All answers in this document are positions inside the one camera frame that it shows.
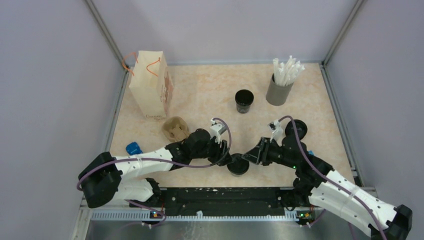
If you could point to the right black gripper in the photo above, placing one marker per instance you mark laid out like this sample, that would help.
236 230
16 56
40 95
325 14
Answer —
259 154

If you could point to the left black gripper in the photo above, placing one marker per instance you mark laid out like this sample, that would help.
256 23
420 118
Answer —
222 156

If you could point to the black cup lid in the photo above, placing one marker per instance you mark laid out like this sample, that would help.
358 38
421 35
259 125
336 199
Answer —
237 163

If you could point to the single black coffee cup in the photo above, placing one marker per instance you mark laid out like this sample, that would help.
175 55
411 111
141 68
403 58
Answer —
237 173

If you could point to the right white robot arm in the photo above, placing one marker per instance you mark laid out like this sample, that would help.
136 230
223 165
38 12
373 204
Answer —
317 183

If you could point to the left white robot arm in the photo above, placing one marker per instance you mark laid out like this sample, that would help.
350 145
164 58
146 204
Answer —
108 177

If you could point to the beige paper takeout bag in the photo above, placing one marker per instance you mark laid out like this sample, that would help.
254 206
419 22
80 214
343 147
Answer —
150 84

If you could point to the stack of black lids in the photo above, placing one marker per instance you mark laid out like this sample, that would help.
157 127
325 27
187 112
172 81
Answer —
299 126

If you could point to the brown pulp cup carrier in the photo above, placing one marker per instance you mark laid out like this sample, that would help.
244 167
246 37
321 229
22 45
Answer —
175 129

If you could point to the grey cylindrical straw holder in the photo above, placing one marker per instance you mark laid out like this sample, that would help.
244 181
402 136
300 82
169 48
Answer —
277 95

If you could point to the stack of black cups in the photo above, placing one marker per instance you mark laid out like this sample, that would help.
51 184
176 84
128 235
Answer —
244 99

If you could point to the bundle of white straws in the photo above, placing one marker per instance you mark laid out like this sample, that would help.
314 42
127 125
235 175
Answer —
285 73

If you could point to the blue toy block left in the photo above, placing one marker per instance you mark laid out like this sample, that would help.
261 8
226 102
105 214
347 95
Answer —
133 149

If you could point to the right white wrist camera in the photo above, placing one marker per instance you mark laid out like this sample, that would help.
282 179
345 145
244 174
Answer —
276 130

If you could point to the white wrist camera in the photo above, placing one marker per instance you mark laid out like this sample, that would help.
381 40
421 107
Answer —
216 130
276 130

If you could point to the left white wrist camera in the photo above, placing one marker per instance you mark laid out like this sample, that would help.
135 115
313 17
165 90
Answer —
216 130

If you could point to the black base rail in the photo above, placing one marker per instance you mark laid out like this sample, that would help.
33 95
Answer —
226 201

